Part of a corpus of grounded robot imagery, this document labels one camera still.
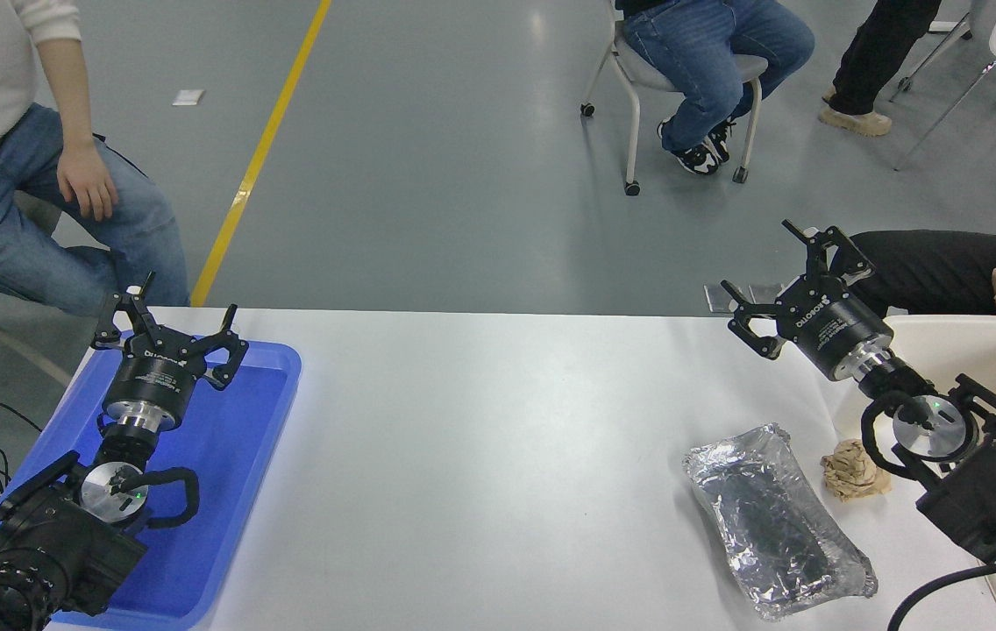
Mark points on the person's forearm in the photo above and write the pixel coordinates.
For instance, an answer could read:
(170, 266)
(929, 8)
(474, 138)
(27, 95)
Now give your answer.
(67, 96)

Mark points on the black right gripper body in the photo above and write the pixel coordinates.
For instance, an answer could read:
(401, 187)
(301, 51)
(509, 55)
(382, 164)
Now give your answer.
(827, 329)

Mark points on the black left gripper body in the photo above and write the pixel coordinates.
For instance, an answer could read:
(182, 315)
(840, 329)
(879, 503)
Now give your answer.
(152, 377)

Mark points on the grey seat metal chair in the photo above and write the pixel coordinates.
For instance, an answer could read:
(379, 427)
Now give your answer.
(634, 131)

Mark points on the large pale bin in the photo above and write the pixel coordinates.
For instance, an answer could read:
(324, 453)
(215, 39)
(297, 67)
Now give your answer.
(989, 359)

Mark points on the small white floor object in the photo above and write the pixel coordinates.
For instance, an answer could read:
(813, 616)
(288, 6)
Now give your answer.
(951, 26)

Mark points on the metal floor plate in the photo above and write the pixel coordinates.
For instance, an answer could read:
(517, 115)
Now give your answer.
(717, 300)
(765, 292)

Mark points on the blue plastic tray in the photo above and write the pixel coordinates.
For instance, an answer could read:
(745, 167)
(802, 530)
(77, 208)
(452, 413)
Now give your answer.
(226, 491)

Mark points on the white paper sheet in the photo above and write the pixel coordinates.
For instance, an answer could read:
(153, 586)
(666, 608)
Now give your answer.
(188, 97)

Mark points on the crumpled foil tray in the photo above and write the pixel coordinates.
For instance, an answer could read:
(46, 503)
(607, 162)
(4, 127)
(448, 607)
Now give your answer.
(770, 526)

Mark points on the crumpled tan paper ball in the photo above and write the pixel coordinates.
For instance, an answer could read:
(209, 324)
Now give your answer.
(853, 473)

